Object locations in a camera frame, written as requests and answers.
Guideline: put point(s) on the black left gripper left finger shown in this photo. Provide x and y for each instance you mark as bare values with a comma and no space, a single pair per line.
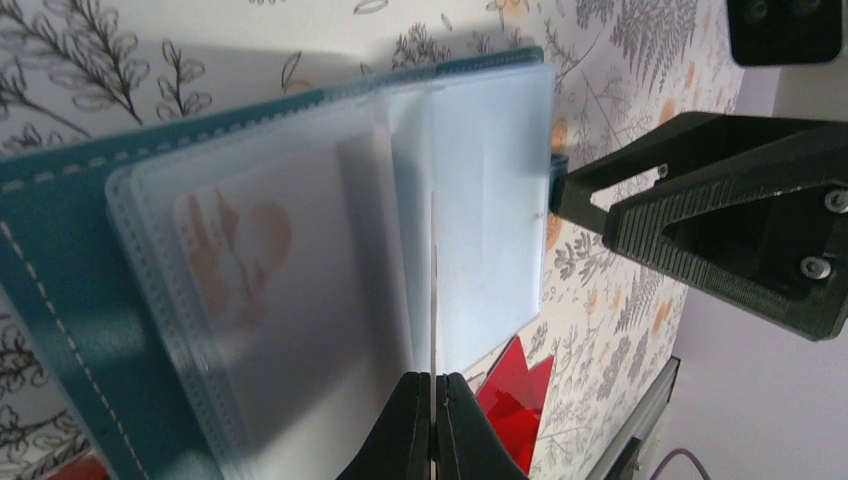
397,446

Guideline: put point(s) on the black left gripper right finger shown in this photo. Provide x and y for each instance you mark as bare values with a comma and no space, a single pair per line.
466,444

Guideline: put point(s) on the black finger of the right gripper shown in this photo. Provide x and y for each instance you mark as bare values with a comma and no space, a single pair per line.
750,210

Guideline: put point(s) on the blue leather card holder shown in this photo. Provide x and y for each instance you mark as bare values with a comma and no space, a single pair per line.
91,261

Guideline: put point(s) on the aluminium rail base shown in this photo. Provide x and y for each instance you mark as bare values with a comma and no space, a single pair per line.
632,450

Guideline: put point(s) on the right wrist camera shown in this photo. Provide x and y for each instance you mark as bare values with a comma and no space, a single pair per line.
779,33

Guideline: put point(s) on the white card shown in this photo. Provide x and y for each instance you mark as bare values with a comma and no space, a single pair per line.
432,448
232,252

